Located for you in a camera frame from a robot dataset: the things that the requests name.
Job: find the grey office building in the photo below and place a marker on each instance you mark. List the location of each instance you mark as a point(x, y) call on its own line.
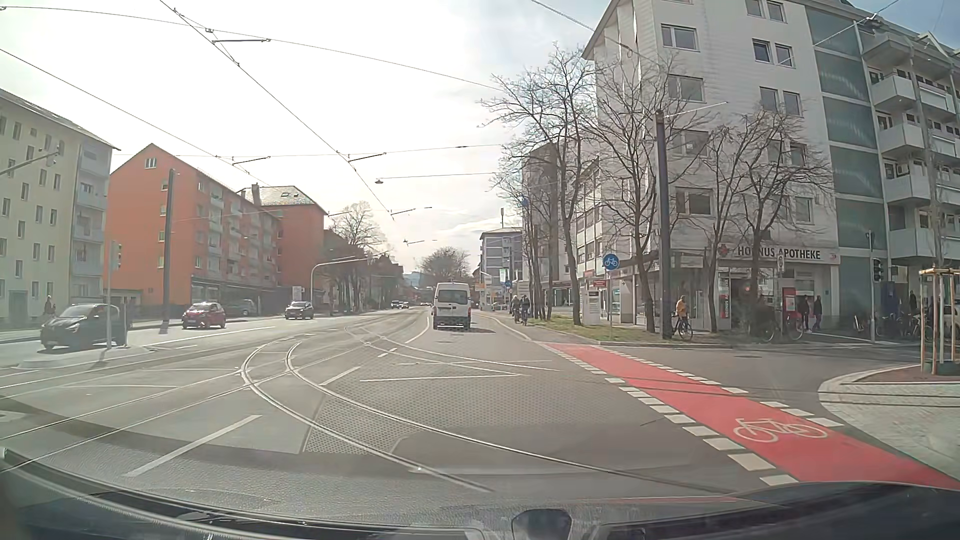
point(501, 259)

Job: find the white van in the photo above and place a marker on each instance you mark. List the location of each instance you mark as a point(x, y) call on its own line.
point(452, 305)

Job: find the group of people on bicycles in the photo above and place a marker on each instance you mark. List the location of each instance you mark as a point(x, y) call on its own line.
point(520, 307)

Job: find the grass verge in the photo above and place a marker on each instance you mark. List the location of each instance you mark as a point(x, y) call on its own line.
point(592, 330)

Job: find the round blue cycle sign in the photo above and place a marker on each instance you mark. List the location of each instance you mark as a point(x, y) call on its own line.
point(610, 262)

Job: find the grey asphalt road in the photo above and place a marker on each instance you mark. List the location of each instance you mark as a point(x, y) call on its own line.
point(465, 405)

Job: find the row of bare trees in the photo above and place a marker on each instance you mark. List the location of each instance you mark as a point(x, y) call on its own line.
point(630, 195)

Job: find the orange building with grey roof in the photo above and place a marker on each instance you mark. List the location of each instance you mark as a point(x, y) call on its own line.
point(296, 232)

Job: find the tall dark pole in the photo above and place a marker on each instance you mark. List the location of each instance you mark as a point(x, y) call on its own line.
point(167, 247)
point(664, 225)

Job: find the person on bicycle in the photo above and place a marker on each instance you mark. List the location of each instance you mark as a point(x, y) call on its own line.
point(682, 319)

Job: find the grey parked car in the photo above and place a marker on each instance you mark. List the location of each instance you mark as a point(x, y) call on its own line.
point(240, 307)

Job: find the red car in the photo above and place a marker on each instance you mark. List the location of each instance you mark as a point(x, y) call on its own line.
point(203, 315)

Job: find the orange apartment building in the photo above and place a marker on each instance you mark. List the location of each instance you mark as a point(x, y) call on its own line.
point(195, 232)

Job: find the white corner building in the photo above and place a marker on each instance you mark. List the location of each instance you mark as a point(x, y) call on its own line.
point(720, 90)

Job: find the car's own bonnet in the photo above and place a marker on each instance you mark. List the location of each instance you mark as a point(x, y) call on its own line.
point(300, 517)

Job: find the road markings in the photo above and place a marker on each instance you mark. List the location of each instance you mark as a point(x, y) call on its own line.
point(750, 416)

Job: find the traffic light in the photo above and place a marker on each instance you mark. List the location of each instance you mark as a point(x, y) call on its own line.
point(113, 285)
point(874, 277)

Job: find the dark grey car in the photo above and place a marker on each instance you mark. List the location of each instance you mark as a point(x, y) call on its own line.
point(81, 326)

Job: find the parked bicycles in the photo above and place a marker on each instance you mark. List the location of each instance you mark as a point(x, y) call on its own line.
point(892, 325)

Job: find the grey balcony building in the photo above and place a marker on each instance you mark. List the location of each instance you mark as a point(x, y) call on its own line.
point(892, 150)

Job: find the beige apartment building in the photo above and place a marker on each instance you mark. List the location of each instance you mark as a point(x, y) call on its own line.
point(45, 225)

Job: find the paved pavement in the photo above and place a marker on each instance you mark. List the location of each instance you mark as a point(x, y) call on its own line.
point(900, 409)

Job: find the young tree with wooden stakes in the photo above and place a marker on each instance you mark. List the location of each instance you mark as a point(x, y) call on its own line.
point(939, 315)

